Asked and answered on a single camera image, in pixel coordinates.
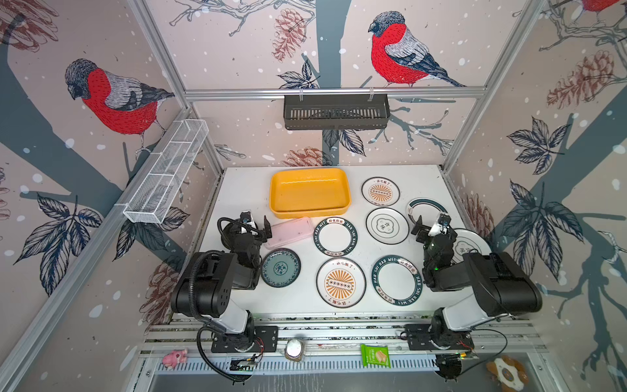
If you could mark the black wall basket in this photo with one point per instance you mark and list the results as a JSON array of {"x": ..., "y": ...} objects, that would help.
[{"x": 336, "y": 112}]

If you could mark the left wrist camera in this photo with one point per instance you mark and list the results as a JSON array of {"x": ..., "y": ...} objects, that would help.
[{"x": 246, "y": 218}]

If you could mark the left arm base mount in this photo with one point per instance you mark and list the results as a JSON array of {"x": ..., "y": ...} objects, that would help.
[{"x": 260, "y": 339}]

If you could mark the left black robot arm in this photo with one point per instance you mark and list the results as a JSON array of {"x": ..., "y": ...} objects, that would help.
[{"x": 204, "y": 290}]

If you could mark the small green rim plate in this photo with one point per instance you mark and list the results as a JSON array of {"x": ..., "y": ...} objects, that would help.
[{"x": 335, "y": 236}]

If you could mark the pink pig toy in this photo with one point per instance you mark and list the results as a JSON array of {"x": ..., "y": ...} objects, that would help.
[{"x": 174, "y": 359}]

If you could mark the large green rim plate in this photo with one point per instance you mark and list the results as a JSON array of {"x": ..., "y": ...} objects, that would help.
[{"x": 396, "y": 280}]

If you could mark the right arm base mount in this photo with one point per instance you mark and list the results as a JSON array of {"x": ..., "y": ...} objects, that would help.
[{"x": 423, "y": 337}]

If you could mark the white plate grey emblem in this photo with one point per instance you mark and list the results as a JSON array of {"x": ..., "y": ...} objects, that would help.
[{"x": 387, "y": 226}]

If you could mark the large orange sunburst plate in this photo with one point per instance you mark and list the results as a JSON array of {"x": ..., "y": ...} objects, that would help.
[{"x": 341, "y": 282}]

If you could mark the white wire mesh shelf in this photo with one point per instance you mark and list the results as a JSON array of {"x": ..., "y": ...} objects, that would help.
[{"x": 156, "y": 193}]

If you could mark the pink rectangular box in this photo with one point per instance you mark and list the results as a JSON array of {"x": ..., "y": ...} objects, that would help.
[{"x": 289, "y": 232}]

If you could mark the green snack packet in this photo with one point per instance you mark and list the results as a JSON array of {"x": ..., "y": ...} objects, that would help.
[{"x": 375, "y": 356}]

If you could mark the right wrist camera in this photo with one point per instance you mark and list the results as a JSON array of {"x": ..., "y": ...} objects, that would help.
[{"x": 444, "y": 222}]

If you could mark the teal patterned plate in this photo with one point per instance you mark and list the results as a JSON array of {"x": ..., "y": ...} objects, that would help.
[{"x": 280, "y": 268}]

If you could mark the yellow plastic bin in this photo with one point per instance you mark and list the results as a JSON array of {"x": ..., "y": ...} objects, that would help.
[{"x": 314, "y": 192}]

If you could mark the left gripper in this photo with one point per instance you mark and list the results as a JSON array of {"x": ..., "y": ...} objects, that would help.
[{"x": 260, "y": 232}]

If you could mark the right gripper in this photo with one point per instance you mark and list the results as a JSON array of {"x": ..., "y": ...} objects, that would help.
[{"x": 429, "y": 233}]

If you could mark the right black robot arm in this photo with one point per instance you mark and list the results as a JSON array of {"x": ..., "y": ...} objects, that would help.
[{"x": 499, "y": 286}]

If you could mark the brown white flower toy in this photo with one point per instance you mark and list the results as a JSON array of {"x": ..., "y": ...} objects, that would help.
[{"x": 509, "y": 373}]

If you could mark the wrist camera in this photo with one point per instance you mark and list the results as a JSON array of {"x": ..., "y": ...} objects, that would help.
[
  {"x": 246, "y": 218},
  {"x": 444, "y": 222}
]

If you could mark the small orange sunburst plate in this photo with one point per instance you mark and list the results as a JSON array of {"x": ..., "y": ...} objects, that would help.
[{"x": 380, "y": 191}]

